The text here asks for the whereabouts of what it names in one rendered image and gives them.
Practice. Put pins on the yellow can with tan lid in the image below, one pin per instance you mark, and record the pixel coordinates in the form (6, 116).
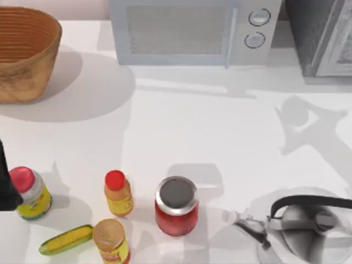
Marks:
(111, 243)

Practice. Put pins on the yellow corn cob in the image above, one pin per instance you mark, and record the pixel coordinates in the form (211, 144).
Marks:
(66, 239)

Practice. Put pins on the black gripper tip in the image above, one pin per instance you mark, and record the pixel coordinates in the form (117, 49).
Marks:
(6, 189)

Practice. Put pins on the microwave oven door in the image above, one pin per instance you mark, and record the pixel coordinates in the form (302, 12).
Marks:
(176, 30)

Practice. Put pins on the red-capped orange bottle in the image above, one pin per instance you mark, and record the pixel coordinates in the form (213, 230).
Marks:
(118, 196)

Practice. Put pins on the round microwave knob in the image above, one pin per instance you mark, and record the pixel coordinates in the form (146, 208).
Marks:
(259, 16)
(255, 40)

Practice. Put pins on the pale microwave oven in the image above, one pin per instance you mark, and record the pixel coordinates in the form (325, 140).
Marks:
(255, 16)

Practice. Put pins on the red jar with silver lid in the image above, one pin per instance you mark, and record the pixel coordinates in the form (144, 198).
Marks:
(176, 211)

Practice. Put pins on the brown woven basket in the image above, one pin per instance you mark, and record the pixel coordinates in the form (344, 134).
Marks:
(19, 74)

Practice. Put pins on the red-lidded yellow label jar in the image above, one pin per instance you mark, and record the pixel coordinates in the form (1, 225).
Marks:
(34, 199)

